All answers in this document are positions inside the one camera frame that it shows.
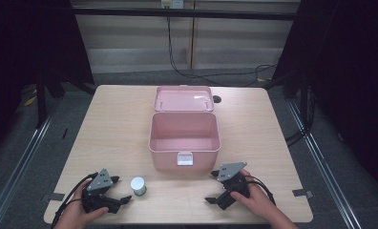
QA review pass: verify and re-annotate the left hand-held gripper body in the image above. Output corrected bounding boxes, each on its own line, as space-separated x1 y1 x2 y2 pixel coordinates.
80 168 121 215

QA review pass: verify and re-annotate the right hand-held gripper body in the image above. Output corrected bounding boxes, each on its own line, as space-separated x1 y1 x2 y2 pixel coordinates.
217 161 250 211

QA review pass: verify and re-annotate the small jar with white lid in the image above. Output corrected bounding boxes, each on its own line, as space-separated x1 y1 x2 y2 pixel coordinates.
130 176 147 197

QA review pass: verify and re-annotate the pink plastic storage box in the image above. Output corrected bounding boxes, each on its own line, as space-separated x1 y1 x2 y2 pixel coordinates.
148 84 222 173

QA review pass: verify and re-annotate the person's left hand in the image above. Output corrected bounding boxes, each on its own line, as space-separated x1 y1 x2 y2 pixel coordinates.
54 179 110 229

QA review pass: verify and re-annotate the person's right hand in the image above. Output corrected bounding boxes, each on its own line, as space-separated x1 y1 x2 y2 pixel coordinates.
230 168 279 222

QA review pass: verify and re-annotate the black metal stand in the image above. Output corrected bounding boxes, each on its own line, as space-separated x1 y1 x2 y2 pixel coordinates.
34 74 49 130

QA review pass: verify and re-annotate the yellow floor tape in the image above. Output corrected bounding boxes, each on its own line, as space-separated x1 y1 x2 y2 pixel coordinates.
23 95 38 108

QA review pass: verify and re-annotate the black curtain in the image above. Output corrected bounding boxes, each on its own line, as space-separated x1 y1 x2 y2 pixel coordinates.
0 0 95 161
262 0 378 199

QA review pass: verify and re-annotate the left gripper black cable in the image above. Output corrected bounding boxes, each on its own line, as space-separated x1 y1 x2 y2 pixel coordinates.
51 172 99 229

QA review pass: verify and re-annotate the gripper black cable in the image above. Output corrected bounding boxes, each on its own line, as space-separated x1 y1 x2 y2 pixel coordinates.
244 175 277 207
51 172 99 229

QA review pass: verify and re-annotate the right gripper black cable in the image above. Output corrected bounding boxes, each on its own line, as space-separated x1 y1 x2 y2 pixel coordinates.
244 175 277 207

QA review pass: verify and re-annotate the metal floor rail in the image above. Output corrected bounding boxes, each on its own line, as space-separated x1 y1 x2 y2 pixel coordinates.
285 100 365 229
0 103 62 229

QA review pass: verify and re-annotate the long black floor cable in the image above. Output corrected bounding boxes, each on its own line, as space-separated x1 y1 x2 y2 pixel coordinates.
165 8 278 88

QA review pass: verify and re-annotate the black horizontal frame bar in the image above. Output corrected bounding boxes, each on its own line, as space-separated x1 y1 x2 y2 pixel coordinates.
72 7 301 22

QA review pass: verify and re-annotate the white wall socket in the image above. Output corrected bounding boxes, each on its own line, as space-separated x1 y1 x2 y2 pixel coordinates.
160 0 185 10

